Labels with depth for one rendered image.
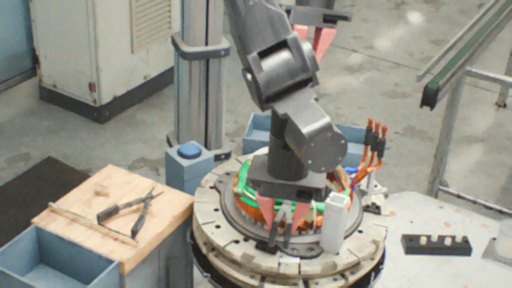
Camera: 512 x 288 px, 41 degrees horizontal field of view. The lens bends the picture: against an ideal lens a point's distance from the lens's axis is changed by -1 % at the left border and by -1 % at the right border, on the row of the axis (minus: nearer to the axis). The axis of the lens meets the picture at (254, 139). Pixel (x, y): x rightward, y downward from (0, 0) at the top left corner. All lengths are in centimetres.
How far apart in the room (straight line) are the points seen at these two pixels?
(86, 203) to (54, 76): 247
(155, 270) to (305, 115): 48
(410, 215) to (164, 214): 73
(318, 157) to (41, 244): 54
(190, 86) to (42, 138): 204
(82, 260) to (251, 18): 51
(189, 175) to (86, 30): 206
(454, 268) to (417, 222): 17
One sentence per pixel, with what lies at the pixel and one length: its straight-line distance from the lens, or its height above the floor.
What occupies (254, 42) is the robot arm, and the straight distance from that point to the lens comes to 81.
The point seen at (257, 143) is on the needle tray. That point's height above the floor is 106.
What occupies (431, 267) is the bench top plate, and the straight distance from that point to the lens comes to 157.
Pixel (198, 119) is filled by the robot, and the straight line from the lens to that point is 154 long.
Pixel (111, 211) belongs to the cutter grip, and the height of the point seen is 109.
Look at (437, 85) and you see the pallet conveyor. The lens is 241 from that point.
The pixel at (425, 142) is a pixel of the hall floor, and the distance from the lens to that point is 360.
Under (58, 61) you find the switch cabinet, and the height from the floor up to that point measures 27.
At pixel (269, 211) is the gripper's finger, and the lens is 93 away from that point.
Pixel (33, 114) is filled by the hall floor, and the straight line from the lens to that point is 368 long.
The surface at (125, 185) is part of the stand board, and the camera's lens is 123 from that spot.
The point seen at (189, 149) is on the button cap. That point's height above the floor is 104.
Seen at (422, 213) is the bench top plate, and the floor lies 78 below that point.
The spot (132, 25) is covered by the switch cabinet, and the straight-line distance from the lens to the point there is 347.
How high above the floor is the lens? 177
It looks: 31 degrees down
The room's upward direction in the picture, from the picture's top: 4 degrees clockwise
